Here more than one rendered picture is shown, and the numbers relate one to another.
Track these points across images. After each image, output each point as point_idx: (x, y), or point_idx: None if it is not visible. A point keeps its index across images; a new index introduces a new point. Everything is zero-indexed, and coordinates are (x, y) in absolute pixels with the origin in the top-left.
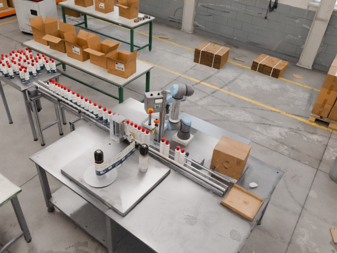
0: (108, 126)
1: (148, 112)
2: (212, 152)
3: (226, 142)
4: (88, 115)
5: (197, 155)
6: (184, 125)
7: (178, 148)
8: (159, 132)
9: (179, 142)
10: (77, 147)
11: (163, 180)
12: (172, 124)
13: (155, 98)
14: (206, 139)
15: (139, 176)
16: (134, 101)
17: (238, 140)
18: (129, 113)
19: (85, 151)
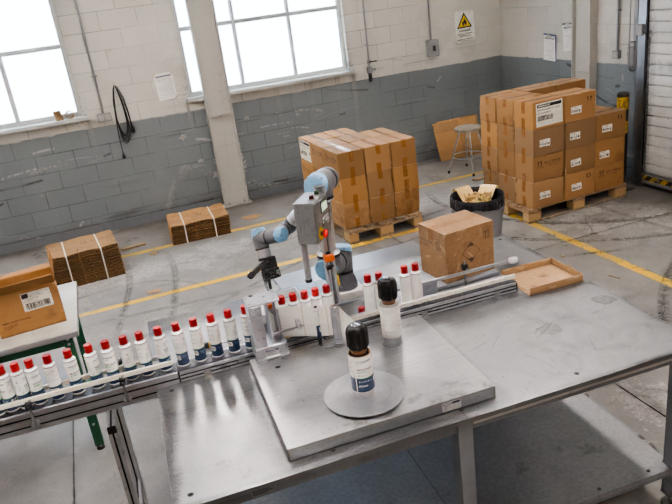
0: (219, 358)
1: (320, 239)
2: None
3: (438, 223)
4: (144, 378)
5: None
6: (347, 254)
7: (406, 267)
8: (332, 285)
9: (352, 298)
10: (228, 422)
11: None
12: (336, 261)
13: (320, 200)
14: (371, 273)
15: (409, 349)
16: (167, 319)
17: (403, 249)
18: None
19: (255, 412)
